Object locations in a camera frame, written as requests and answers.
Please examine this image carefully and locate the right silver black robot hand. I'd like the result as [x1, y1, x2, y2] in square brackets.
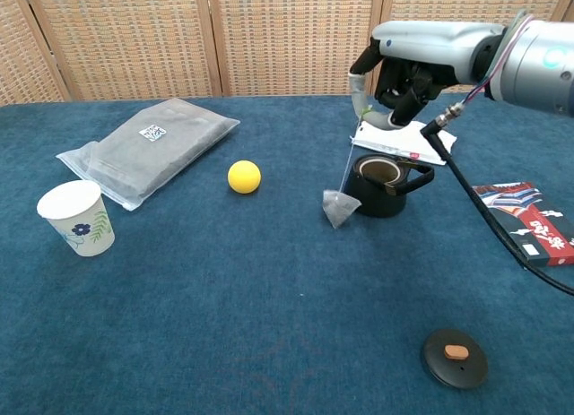
[348, 20, 506, 132]

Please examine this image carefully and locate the pyramid tea bag with string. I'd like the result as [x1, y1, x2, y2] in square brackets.
[320, 105, 374, 230]

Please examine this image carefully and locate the grey package in plastic bag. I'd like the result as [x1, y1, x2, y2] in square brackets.
[56, 97, 241, 212]

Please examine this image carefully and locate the small black round lid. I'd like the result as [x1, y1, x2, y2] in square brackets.
[420, 327, 490, 390]

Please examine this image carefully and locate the white tissue pack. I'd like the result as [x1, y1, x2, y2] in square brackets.
[349, 118, 458, 167]

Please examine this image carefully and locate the woven wooden folding screen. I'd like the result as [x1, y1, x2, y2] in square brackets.
[0, 0, 574, 106]

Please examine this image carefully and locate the yellow ball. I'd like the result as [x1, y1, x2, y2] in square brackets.
[227, 160, 263, 195]

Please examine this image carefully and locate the blue table cloth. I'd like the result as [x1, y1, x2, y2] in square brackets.
[0, 94, 574, 415]

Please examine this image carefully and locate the white floral paper cup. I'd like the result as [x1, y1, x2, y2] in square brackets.
[36, 179, 117, 258]

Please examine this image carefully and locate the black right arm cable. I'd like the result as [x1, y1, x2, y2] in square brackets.
[420, 99, 574, 298]

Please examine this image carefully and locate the black teapot with handle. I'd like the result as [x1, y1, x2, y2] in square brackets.
[347, 153, 436, 219]

